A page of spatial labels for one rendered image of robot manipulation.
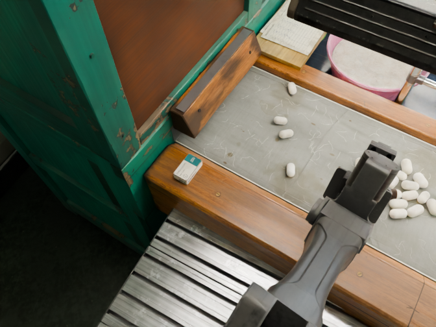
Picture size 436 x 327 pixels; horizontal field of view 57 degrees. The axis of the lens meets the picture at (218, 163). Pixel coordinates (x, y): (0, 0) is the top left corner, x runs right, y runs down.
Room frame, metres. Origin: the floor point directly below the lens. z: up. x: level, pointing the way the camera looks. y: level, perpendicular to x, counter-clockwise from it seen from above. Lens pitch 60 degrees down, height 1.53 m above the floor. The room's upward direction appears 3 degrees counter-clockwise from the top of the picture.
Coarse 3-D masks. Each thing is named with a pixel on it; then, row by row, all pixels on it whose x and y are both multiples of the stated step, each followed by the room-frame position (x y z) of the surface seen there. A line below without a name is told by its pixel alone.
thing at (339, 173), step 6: (342, 168) 0.35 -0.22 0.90; (336, 174) 0.34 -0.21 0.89; (342, 174) 0.34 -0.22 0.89; (330, 180) 0.33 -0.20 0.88; (336, 180) 0.33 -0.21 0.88; (330, 186) 0.32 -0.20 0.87; (336, 186) 0.32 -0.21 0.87; (324, 192) 0.32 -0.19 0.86; (330, 192) 0.32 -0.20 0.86; (390, 192) 0.29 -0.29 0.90; (324, 198) 0.31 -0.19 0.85; (384, 198) 0.29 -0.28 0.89; (390, 198) 0.28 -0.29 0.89; (378, 204) 0.28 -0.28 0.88; (384, 204) 0.28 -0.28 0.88; (378, 210) 0.27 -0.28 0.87; (372, 216) 0.27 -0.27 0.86; (378, 216) 0.26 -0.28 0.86; (372, 222) 0.26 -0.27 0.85
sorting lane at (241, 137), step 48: (240, 96) 0.65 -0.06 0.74; (288, 96) 0.64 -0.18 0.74; (192, 144) 0.51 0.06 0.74; (240, 144) 0.51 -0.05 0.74; (288, 144) 0.50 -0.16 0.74; (336, 144) 0.50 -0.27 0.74; (288, 192) 0.38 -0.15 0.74; (432, 192) 0.36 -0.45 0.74; (384, 240) 0.26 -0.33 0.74; (432, 240) 0.26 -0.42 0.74
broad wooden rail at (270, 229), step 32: (160, 160) 0.46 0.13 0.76; (160, 192) 0.40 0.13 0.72; (192, 192) 0.38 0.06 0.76; (224, 192) 0.37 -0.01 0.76; (256, 192) 0.37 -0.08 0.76; (224, 224) 0.31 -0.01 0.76; (256, 224) 0.30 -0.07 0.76; (288, 224) 0.30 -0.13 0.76; (256, 256) 0.26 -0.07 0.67; (288, 256) 0.23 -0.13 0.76; (384, 256) 0.23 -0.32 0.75; (352, 288) 0.17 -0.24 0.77; (384, 288) 0.16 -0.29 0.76; (416, 288) 0.16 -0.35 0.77; (384, 320) 0.11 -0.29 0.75; (416, 320) 0.11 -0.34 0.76
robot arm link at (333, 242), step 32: (320, 224) 0.19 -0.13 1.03; (352, 224) 0.20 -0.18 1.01; (320, 256) 0.14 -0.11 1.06; (352, 256) 0.15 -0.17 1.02; (256, 288) 0.09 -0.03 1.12; (288, 288) 0.10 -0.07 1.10; (320, 288) 0.10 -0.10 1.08; (256, 320) 0.06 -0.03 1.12; (288, 320) 0.07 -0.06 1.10; (320, 320) 0.06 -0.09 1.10
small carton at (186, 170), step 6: (186, 156) 0.45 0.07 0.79; (192, 156) 0.45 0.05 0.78; (186, 162) 0.44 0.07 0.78; (192, 162) 0.44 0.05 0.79; (198, 162) 0.44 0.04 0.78; (180, 168) 0.43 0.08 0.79; (186, 168) 0.43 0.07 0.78; (192, 168) 0.42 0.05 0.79; (198, 168) 0.43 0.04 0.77; (174, 174) 0.41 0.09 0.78; (180, 174) 0.41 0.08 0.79; (186, 174) 0.41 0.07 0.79; (192, 174) 0.41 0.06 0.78; (180, 180) 0.40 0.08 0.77; (186, 180) 0.40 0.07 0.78
